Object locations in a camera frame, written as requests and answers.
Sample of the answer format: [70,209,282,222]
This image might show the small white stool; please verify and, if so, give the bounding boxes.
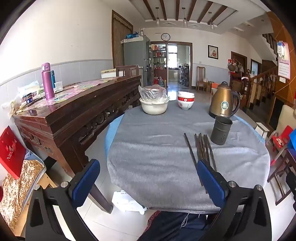
[255,122,270,138]

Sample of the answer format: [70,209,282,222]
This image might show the white plastic bag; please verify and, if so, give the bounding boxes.
[17,80,43,95]

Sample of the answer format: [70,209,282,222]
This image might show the colourful floral table mat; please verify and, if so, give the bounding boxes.
[14,76,125,114]

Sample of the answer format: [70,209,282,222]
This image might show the bunch of dark chopsticks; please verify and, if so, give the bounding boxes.
[183,133,218,194]

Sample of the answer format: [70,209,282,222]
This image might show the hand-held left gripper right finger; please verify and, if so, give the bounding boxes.
[196,159,272,241]

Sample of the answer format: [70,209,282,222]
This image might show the gold electric kettle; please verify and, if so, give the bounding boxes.
[208,82,241,119]

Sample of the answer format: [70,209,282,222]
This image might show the dark wooden chair frame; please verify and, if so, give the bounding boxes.
[116,65,139,77]

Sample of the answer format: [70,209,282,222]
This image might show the shelf with bottles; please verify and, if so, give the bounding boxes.
[150,44,167,79]

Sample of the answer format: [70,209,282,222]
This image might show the purple thermos bottle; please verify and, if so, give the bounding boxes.
[41,62,55,100]

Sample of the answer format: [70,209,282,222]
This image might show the pink wall calendar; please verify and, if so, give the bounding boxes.
[276,41,291,80]

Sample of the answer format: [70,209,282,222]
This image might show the light wooden dining chair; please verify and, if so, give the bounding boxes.
[196,66,208,91]

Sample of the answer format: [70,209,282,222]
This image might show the dark wooden side chair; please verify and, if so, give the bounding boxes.
[267,148,296,205]

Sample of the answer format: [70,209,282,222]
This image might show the clear plastic bag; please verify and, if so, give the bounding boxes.
[138,85,167,103]

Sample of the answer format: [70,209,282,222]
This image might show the red plastic stool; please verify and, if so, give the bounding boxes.
[269,125,294,167]

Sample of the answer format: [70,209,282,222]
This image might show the grey metal chopstick holder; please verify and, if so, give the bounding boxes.
[210,116,233,145]

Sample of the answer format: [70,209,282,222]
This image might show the grey refrigerator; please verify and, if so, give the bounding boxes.
[123,36,153,87]

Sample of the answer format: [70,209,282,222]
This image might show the dark carved wooden console table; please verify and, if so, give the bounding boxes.
[11,75,142,214]

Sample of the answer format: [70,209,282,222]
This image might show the white chest freezer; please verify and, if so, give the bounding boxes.
[101,68,117,79]

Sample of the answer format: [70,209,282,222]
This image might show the metal kitchen rack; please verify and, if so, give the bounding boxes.
[179,65,190,87]

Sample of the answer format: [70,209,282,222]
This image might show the white ceramic basin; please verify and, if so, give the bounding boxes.
[139,97,170,115]

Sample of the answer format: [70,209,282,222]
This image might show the red gift box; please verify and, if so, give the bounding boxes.
[0,126,26,180]

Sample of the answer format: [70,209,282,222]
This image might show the framed wall picture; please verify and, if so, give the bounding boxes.
[207,45,219,58]

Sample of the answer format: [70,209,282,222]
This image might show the wooden stair railing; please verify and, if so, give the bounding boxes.
[240,67,278,112]

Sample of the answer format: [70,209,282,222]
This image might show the person's dark trousers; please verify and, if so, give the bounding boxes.
[139,210,222,241]

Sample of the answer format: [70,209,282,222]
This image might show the gold patterned cloth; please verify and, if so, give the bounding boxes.
[0,159,45,232]

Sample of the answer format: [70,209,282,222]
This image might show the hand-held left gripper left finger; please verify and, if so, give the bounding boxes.
[25,159,101,241]

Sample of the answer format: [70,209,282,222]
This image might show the beige armchair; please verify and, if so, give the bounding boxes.
[276,104,296,139]

